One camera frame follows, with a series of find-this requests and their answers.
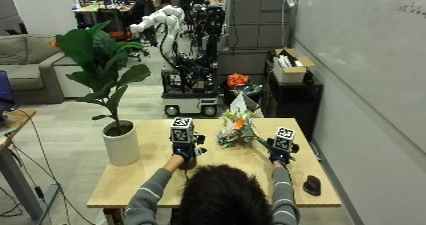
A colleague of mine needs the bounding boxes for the person's right hand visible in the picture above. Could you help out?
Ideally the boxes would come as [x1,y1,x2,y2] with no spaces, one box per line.
[265,136,301,166]

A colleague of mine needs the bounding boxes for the person's left hand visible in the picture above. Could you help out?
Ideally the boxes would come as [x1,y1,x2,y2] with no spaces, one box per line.
[169,133,209,162]

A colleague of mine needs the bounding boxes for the flower bouquet with orange bloom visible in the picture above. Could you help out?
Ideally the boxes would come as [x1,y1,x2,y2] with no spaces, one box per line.
[216,108,273,150]

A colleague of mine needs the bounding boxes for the white marker cube on right glove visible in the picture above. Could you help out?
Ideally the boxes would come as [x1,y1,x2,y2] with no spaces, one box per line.
[272,126,297,153]

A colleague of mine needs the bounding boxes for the white marker cube on glove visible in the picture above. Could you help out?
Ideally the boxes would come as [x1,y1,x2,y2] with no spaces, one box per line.
[272,126,297,153]
[169,117,196,145]

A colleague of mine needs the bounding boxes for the white marker cube on left glove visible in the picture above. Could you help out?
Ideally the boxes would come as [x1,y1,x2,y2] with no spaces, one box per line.
[169,117,196,145]

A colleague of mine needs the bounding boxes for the black computer mouse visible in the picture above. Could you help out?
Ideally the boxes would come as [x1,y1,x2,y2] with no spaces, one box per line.
[302,174,322,197]

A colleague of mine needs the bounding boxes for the black low cabinet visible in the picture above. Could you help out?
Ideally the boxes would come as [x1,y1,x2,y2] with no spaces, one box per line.
[264,59,325,142]

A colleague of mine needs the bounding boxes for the white paper wrap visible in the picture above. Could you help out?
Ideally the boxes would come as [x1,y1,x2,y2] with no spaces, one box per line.
[228,90,264,119]

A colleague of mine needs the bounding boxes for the mobile robot cart with wheels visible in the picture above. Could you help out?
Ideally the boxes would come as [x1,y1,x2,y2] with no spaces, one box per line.
[159,53,221,118]

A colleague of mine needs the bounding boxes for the black bin with flowers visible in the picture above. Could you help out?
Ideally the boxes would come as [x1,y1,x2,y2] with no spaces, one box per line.
[220,81,267,117]

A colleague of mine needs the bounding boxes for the the person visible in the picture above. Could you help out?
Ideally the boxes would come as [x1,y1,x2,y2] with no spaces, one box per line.
[124,154,301,225]

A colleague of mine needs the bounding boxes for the green plant in white pot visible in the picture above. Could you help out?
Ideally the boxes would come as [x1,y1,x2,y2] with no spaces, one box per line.
[55,20,153,167]

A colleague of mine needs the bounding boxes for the orange flower bunch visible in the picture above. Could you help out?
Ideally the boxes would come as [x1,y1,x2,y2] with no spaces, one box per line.
[227,72,253,89]

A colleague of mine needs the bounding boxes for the cardboard box with white papers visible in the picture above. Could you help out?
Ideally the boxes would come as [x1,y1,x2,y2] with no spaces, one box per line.
[271,48,317,85]

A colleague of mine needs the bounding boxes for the whiteboard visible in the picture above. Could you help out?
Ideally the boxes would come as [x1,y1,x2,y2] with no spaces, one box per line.
[288,0,426,154]

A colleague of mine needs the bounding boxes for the grey filing cabinets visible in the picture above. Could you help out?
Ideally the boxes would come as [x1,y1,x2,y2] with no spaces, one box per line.
[216,0,296,76]

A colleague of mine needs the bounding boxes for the black office chair orange seat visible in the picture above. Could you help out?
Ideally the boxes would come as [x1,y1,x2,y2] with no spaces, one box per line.
[95,8,151,59]

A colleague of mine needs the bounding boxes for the wooden side desk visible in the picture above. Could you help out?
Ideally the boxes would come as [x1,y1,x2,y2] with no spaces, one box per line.
[0,108,62,221]

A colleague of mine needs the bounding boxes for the grey sofa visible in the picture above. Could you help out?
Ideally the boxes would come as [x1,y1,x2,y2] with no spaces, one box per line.
[0,34,68,106]

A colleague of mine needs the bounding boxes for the wooden office desk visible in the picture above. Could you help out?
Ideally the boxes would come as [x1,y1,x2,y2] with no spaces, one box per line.
[72,2,135,26]

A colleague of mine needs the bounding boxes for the blue laptop screen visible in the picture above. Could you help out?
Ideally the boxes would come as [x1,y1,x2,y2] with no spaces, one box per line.
[0,70,18,107]

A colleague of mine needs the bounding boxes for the black cable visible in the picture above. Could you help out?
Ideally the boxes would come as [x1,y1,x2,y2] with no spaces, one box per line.
[0,108,97,225]

